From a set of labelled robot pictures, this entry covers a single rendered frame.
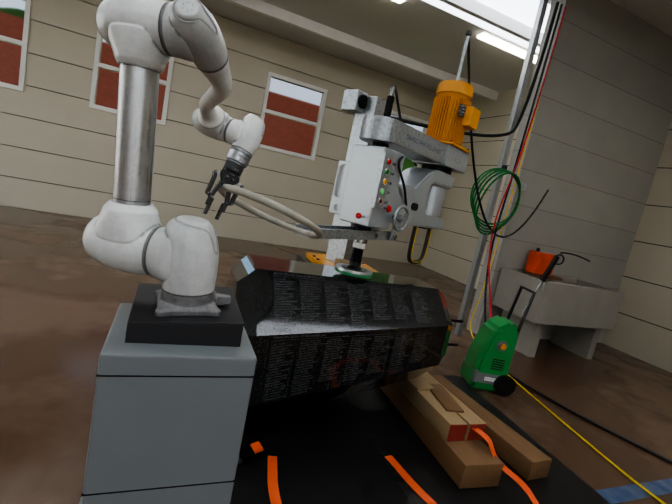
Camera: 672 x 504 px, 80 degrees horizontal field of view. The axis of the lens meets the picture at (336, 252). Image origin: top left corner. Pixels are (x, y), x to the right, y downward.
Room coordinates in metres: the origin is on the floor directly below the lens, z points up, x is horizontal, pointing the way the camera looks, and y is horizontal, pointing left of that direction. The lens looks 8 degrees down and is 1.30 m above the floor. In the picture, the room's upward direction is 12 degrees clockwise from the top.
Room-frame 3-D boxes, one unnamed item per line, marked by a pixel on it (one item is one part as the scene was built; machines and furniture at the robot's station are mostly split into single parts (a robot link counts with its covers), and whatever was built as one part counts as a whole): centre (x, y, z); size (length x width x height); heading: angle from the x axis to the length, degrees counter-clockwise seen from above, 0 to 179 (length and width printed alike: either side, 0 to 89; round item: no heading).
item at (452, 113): (2.72, -0.56, 1.94); 0.31 x 0.28 x 0.40; 50
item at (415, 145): (2.49, -0.35, 1.66); 0.96 x 0.25 x 0.17; 140
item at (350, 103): (3.12, 0.09, 2.00); 0.20 x 0.18 x 0.15; 19
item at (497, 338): (3.18, -1.43, 0.43); 0.35 x 0.35 x 0.87; 4
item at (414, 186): (2.52, -0.38, 1.35); 0.74 x 0.23 x 0.49; 140
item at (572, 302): (4.60, -2.65, 0.43); 1.30 x 0.62 x 0.86; 113
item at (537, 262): (4.75, -2.45, 1.00); 0.50 x 0.22 x 0.33; 113
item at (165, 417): (1.19, 0.42, 0.40); 0.50 x 0.50 x 0.80; 23
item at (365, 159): (2.29, -0.17, 1.36); 0.36 x 0.22 x 0.45; 140
